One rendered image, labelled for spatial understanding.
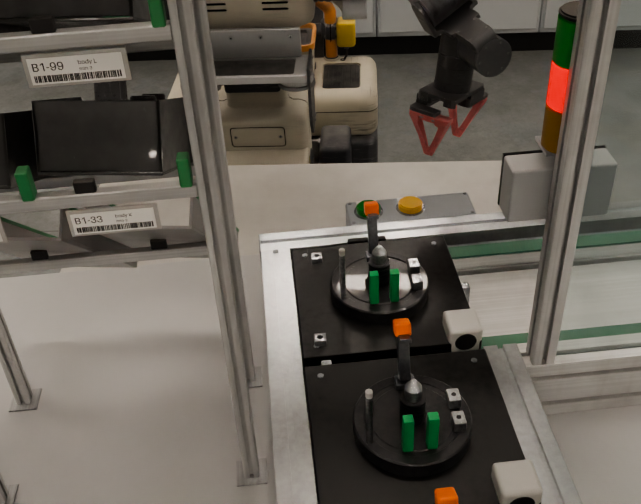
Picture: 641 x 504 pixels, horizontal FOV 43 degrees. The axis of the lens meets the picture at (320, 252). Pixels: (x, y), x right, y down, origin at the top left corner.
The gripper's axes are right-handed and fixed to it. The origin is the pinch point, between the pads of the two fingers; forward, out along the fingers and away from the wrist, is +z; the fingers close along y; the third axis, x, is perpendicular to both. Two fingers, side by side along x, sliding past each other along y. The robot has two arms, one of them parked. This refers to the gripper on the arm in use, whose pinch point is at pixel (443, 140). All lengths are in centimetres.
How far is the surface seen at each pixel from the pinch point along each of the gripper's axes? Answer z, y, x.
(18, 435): 31, -67, 26
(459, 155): 87, 171, 71
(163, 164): -17, -60, 2
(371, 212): 3.2, -22.9, -1.3
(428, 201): 10.8, -1.5, 0.2
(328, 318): 14.1, -35.2, -3.4
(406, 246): 11.4, -15.4, -3.8
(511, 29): 63, 269, 98
